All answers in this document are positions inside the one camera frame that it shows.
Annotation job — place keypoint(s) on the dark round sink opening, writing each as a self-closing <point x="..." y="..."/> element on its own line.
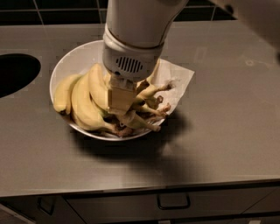
<point x="17" y="70"/>

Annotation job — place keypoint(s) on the leftmost yellow banana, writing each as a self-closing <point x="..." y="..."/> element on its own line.
<point x="63" y="93"/>

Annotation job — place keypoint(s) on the black cabinet door handle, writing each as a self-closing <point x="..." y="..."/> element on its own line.
<point x="46" y="205"/>

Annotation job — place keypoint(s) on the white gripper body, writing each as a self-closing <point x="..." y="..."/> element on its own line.
<point x="131" y="59"/>

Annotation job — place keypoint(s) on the black drawer handle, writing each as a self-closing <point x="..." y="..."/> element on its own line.
<point x="173" y="201"/>

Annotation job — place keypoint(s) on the large front yellow banana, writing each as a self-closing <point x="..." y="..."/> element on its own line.
<point x="84" y="112"/>

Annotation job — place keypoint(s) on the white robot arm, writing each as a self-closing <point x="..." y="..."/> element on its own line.
<point x="135" y="33"/>

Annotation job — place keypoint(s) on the small green lower banana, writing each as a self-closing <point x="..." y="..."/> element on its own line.
<point x="132" y="120"/>

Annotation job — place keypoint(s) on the white ceramic bowl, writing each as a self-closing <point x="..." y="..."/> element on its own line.
<point x="79" y="61"/>

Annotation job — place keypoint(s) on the long yellow banana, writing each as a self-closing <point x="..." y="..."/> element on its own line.
<point x="97" y="86"/>

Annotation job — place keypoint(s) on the white paper sheet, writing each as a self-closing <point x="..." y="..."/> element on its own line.
<point x="178" y="76"/>

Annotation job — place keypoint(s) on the right yellow banana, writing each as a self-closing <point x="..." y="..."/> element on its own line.
<point x="145" y="89"/>

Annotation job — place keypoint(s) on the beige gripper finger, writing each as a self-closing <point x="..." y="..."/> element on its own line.
<point x="121" y="94"/>

